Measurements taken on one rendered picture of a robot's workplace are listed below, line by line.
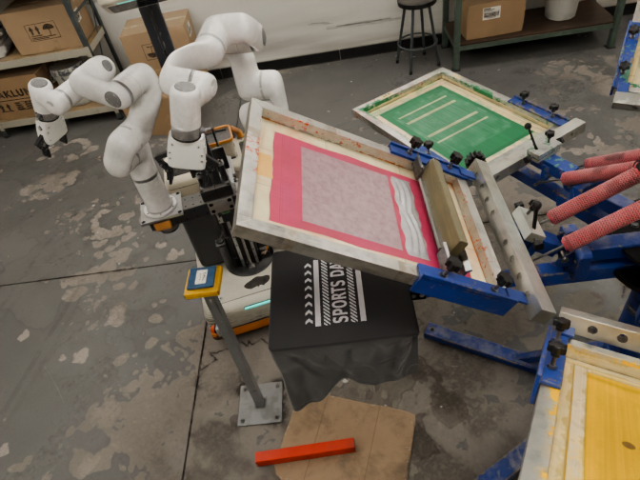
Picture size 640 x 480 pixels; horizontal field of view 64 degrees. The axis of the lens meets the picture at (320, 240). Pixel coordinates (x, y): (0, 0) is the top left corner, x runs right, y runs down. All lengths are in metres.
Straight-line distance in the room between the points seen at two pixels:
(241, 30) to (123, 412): 2.07
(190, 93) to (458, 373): 1.92
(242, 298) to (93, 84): 1.47
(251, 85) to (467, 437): 1.76
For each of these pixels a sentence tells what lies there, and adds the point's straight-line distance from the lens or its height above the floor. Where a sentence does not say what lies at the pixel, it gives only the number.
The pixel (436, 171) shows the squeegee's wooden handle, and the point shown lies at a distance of 1.64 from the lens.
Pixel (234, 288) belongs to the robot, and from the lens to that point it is 2.80.
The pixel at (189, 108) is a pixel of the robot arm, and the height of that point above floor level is 1.72.
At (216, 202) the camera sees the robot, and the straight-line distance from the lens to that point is 1.99.
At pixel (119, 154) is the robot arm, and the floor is 1.47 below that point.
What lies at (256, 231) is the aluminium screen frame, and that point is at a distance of 1.18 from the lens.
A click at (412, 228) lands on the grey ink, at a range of 1.51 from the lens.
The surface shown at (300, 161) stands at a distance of 1.52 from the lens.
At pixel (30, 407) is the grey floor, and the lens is 3.28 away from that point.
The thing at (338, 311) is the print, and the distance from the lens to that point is 1.71.
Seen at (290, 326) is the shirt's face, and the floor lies 0.95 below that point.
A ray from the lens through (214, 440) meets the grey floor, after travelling 2.68.
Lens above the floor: 2.30
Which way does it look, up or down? 44 degrees down
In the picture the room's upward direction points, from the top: 12 degrees counter-clockwise
